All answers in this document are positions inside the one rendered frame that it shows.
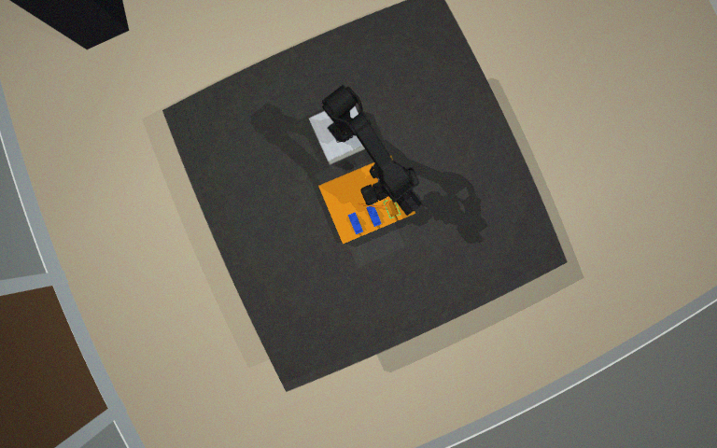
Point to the orange flat deck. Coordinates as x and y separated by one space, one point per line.
342 196

